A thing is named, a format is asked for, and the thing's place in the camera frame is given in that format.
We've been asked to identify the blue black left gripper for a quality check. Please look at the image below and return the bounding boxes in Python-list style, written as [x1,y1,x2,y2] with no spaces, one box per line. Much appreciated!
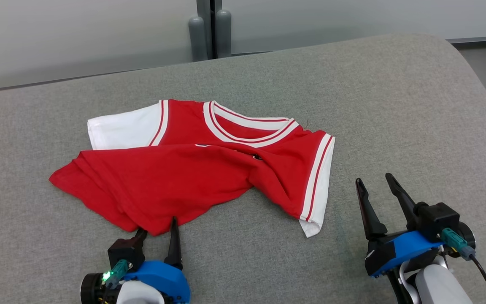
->
[123,217,191,304]

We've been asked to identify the red white basketball jersey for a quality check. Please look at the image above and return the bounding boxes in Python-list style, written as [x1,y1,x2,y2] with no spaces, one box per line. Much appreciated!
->
[49,99,335,238]

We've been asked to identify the black cable green plug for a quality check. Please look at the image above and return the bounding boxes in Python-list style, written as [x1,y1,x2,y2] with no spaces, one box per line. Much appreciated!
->
[105,259,130,290]
[441,228,486,304]

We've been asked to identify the grey metal door frame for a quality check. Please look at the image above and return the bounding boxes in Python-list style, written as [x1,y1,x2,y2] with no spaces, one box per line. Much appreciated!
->
[196,0,223,60]

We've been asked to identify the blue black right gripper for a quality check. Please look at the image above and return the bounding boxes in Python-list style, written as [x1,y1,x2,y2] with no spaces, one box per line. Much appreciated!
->
[356,173,444,278]

